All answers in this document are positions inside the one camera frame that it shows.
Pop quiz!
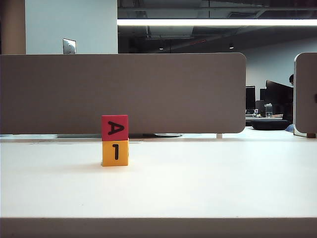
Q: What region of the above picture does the long ceiling light strip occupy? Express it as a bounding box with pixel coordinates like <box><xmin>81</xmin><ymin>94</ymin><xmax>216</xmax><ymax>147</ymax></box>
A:
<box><xmin>117</xmin><ymin>18</ymin><xmax>317</xmax><ymax>26</ymax></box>

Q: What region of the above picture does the black round cushion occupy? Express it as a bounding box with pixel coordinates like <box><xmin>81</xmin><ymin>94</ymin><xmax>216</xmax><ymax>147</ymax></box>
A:
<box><xmin>252</xmin><ymin>119</ymin><xmax>291</xmax><ymax>130</ymax></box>

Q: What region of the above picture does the yellow letter block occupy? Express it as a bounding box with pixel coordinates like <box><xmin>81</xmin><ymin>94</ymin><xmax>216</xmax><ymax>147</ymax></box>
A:
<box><xmin>102</xmin><ymin>140</ymin><xmax>130</xmax><ymax>167</ymax></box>

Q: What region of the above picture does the person in dark clothes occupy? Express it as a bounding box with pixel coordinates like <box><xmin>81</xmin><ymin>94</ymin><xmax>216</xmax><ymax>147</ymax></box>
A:
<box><xmin>280</xmin><ymin>73</ymin><xmax>295</xmax><ymax>124</ymax></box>

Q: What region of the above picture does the ceiling air duct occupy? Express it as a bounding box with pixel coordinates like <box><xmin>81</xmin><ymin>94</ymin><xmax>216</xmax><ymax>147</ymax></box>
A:
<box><xmin>145</xmin><ymin>25</ymin><xmax>194</xmax><ymax>39</ymax></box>

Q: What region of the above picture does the red letter block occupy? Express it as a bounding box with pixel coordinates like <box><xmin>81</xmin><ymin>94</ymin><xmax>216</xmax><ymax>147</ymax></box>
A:
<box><xmin>101</xmin><ymin>115</ymin><xmax>129</xmax><ymax>142</ymax></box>

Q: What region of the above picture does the metal wall switch plate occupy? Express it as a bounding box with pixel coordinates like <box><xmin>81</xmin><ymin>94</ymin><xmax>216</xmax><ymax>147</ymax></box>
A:
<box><xmin>62</xmin><ymin>38</ymin><xmax>77</xmax><ymax>55</ymax></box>

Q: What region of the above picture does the black computer monitor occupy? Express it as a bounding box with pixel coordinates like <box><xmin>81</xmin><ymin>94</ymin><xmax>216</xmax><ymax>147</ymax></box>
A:
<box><xmin>260</xmin><ymin>88</ymin><xmax>267</xmax><ymax>110</ymax></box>
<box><xmin>246</xmin><ymin>85</ymin><xmax>256</xmax><ymax>110</ymax></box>

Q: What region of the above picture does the large tilted black monitor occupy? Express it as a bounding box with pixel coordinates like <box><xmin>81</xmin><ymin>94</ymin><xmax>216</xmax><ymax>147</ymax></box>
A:
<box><xmin>265</xmin><ymin>79</ymin><xmax>295</xmax><ymax>117</ymax></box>

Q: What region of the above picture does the grey desk divider panel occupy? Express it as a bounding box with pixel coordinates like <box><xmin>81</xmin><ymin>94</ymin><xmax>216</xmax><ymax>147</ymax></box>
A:
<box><xmin>0</xmin><ymin>52</ymin><xmax>247</xmax><ymax>135</ymax></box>
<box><xmin>294</xmin><ymin>52</ymin><xmax>317</xmax><ymax>136</ymax></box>

